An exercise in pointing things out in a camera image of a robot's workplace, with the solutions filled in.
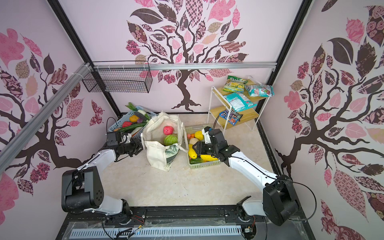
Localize beige canvas grocery bag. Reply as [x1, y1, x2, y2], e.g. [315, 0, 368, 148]
[141, 112, 188, 172]

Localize light green plastic basket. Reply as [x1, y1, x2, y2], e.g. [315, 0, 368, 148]
[185, 124, 221, 169]

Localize green cabbage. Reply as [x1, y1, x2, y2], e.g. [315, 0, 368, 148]
[164, 135, 178, 146]

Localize pink red pomegranate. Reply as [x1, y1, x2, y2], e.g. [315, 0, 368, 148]
[163, 126, 174, 136]

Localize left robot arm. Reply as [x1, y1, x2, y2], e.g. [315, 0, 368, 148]
[61, 132, 143, 225]

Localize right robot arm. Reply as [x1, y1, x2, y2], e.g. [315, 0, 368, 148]
[188, 127, 301, 226]

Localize blue dark candy bag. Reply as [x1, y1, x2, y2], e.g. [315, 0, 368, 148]
[219, 110, 243, 126]

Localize teal white snack bag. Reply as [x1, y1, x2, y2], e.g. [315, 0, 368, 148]
[225, 93, 257, 112]

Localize green yellow snack bag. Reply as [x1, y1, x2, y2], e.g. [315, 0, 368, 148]
[222, 76, 248, 93]

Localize teal pink snack bag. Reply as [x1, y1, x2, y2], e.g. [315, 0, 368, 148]
[245, 85, 275, 98]

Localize yellow corn cob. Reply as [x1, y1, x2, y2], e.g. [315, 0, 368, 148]
[200, 155, 219, 162]

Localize light blue plastic basket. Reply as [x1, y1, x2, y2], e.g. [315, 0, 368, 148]
[108, 106, 157, 140]

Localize long green cucumber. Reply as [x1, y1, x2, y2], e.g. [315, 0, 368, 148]
[115, 123, 147, 133]

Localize white garlic bulb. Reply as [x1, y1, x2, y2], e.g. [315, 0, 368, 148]
[189, 138, 199, 146]

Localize yellow mango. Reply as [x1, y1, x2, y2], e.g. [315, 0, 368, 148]
[188, 144, 198, 159]

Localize yellow bell pepper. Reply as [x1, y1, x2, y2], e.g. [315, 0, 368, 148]
[129, 115, 140, 123]

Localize dark purple eggplant back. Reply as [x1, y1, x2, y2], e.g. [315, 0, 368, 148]
[135, 110, 151, 121]

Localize white wooden two-tier shelf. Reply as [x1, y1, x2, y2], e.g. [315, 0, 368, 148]
[206, 75, 274, 132]

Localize white vented strip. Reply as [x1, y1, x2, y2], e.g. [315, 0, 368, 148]
[65, 226, 243, 240]

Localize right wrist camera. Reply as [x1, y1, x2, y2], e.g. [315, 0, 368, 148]
[202, 127, 212, 144]

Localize black wire wall basket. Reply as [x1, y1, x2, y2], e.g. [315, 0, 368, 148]
[82, 60, 153, 94]

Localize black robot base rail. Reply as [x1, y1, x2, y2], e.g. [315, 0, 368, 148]
[56, 205, 315, 240]

